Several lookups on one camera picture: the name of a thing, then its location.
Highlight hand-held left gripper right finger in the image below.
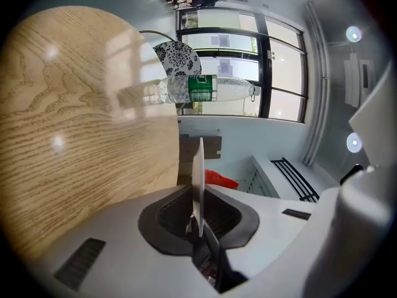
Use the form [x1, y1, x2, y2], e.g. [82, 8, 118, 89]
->
[203, 184, 322, 281]

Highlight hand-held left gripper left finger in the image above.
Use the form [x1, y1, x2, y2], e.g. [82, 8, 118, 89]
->
[29, 183, 218, 298]

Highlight red watermelon slice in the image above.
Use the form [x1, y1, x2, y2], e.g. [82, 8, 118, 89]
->
[204, 168, 239, 189]

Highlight white round plate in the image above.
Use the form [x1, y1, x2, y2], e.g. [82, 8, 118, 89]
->
[191, 137, 205, 238]

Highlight round wooden table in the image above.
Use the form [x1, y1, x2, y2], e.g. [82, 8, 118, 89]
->
[0, 6, 181, 260]

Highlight black metal railing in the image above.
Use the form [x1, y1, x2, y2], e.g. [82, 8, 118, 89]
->
[271, 157, 320, 203]

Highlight cardboard boxes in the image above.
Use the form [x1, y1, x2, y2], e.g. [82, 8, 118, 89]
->
[179, 135, 223, 173]

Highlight round ceiling light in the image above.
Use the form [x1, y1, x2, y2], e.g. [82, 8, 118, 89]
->
[346, 132, 363, 153]
[346, 25, 364, 43]

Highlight clear water bottle green label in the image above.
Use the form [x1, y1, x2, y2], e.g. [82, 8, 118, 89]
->
[158, 74, 261, 104]

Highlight white ceiling air conditioner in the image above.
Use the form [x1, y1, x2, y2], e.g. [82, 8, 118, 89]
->
[344, 53, 376, 108]

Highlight black framed glass door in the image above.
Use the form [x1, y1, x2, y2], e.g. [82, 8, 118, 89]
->
[176, 7, 308, 123]

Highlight round floral seat cushion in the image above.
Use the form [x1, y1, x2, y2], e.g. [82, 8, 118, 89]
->
[152, 40, 202, 77]

